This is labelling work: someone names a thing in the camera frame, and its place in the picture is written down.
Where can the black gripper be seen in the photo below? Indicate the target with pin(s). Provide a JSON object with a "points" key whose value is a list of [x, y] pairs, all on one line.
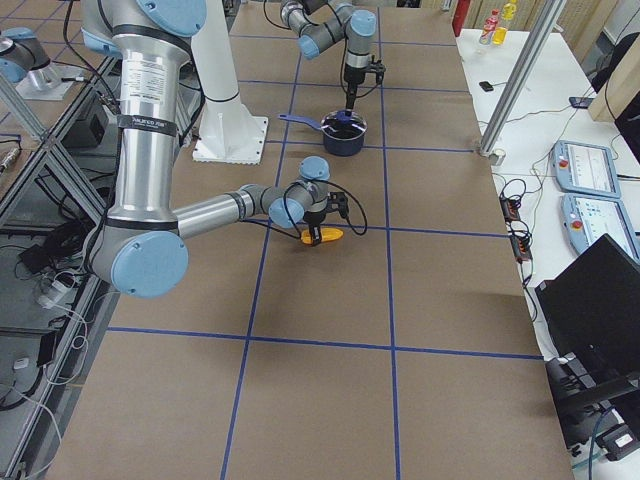
{"points": [[352, 83], [315, 219]]}

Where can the yellow toy corn cob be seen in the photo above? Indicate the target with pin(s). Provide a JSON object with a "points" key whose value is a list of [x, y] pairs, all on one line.
{"points": [[329, 234]]}

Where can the glass pot lid blue knob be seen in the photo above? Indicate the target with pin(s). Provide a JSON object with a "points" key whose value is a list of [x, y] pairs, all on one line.
{"points": [[343, 124]]}

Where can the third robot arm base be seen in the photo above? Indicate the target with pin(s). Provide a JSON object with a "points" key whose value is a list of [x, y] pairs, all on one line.
{"points": [[26, 64]]}

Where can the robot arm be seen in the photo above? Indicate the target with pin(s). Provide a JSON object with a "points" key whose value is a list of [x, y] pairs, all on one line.
{"points": [[320, 25], [139, 245]]}

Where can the dark blue pot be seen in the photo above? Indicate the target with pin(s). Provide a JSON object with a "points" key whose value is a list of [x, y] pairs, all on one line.
{"points": [[343, 147]]}

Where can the black phone on table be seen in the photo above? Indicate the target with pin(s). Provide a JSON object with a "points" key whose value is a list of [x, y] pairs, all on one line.
{"points": [[486, 86]]}

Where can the red drink bottle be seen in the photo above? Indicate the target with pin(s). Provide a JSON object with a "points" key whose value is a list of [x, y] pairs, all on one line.
{"points": [[489, 28]]}

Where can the yellow drink bottle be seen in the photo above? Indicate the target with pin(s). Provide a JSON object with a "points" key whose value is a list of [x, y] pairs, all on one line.
{"points": [[506, 17]]}

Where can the orange black power strip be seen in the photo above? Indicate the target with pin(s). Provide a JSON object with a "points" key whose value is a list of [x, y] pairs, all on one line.
{"points": [[519, 233]]}

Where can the dark smartphone right table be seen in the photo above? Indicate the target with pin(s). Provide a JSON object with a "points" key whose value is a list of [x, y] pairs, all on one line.
{"points": [[580, 102]]}

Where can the upper teach pendant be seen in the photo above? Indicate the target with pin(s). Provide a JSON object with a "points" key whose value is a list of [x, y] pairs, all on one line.
{"points": [[585, 168]]}

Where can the teach pendant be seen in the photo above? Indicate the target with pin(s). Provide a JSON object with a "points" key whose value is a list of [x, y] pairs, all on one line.
{"points": [[585, 168], [587, 218]]}

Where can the lower teach pendant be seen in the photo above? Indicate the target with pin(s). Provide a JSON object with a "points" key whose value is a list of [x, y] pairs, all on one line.
{"points": [[587, 218]]}

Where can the black laptop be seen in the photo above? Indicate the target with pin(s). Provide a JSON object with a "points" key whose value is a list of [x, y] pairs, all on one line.
{"points": [[594, 302]]}

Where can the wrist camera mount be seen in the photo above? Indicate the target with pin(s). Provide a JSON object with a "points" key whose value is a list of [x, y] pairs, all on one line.
{"points": [[377, 68], [337, 202]]}

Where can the white camera stand column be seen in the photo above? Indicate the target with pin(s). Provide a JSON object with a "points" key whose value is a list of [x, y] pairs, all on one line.
{"points": [[228, 132]]}

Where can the aluminium frame post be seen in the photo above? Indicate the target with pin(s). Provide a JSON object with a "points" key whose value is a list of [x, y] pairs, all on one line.
{"points": [[523, 67]]}

